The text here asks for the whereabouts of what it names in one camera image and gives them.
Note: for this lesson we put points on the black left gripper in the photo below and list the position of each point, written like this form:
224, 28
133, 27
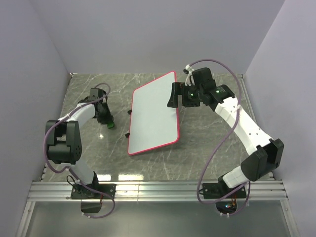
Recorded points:
108, 117

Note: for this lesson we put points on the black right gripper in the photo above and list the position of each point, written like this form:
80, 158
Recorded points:
178, 89

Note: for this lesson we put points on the green whiteboard eraser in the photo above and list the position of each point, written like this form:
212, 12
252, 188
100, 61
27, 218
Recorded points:
110, 125

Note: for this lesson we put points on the pink framed whiteboard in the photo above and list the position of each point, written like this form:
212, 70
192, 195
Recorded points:
152, 124

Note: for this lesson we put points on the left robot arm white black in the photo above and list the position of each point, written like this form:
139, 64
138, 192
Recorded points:
62, 145

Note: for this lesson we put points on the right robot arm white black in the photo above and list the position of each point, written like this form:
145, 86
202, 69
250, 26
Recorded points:
264, 152

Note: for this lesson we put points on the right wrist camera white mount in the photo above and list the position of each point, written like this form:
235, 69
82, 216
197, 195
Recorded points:
198, 76

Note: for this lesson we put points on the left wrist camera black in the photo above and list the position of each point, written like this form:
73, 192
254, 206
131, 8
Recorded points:
96, 93

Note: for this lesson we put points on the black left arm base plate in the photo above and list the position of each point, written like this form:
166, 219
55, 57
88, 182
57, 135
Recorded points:
105, 191

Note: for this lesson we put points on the aluminium mounting rail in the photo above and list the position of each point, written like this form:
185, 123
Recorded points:
153, 191

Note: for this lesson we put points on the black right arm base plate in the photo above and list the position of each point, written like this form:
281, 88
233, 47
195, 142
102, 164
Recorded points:
217, 190

